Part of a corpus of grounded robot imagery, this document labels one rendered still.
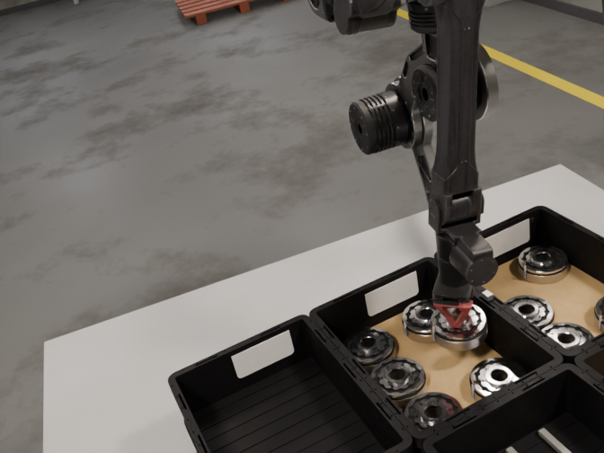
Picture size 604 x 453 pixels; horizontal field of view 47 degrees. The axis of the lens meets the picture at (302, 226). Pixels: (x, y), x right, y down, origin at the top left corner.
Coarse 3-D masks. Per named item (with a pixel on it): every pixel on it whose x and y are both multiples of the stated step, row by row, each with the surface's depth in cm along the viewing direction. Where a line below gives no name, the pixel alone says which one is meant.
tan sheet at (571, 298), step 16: (496, 272) 154; (512, 272) 153; (576, 272) 149; (496, 288) 149; (512, 288) 148; (528, 288) 147; (544, 288) 146; (560, 288) 145; (576, 288) 144; (592, 288) 144; (560, 304) 141; (576, 304) 140; (592, 304) 139; (560, 320) 137; (576, 320) 136; (592, 320) 136
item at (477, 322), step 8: (472, 312) 130; (480, 312) 130; (432, 320) 130; (440, 320) 130; (472, 320) 128; (480, 320) 128; (440, 328) 128; (448, 328) 128; (456, 328) 127; (464, 328) 127; (472, 328) 127; (480, 328) 126; (448, 336) 126; (456, 336) 126; (464, 336) 125; (472, 336) 125
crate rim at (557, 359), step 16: (400, 272) 144; (368, 288) 141; (336, 304) 140; (320, 320) 136; (512, 320) 125; (528, 336) 121; (544, 368) 114; (368, 384) 119; (512, 384) 113; (384, 400) 115; (480, 400) 111; (400, 416) 111; (464, 416) 109; (416, 432) 108; (432, 432) 107
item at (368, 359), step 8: (368, 328) 141; (376, 328) 141; (352, 336) 141; (384, 336) 139; (344, 344) 138; (352, 344) 138; (384, 344) 136; (392, 344) 136; (352, 352) 136; (360, 352) 136; (368, 352) 135; (376, 352) 135; (384, 352) 135; (360, 360) 134; (368, 360) 133; (376, 360) 133
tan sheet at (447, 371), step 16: (400, 320) 146; (400, 336) 142; (400, 352) 138; (416, 352) 137; (432, 352) 136; (448, 352) 136; (464, 352) 135; (480, 352) 134; (496, 352) 133; (432, 368) 133; (448, 368) 132; (464, 368) 131; (432, 384) 129; (448, 384) 129; (464, 384) 128; (464, 400) 125
